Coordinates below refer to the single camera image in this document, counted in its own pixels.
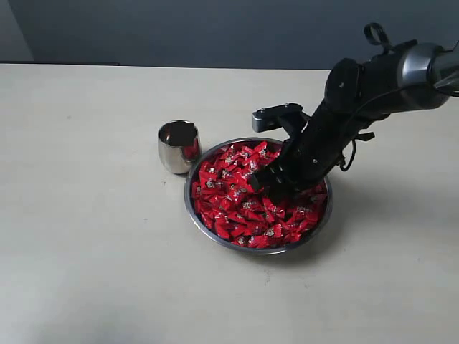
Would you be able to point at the steel bowl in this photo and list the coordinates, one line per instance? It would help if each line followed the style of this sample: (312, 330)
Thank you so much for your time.
(258, 197)

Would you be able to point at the pile of red candies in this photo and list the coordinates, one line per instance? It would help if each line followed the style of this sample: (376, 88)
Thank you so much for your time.
(244, 208)

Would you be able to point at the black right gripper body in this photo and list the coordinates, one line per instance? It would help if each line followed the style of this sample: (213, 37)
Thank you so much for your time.
(328, 140)

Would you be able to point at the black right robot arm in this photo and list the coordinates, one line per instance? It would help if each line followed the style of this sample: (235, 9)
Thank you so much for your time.
(404, 78)

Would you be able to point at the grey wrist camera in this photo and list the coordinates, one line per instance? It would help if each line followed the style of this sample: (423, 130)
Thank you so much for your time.
(289, 116)

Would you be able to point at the stainless steel cup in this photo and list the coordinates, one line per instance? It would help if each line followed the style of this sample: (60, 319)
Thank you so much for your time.
(179, 146)

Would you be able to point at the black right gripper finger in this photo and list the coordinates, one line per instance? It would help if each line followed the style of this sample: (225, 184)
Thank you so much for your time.
(279, 197)
(270, 176)

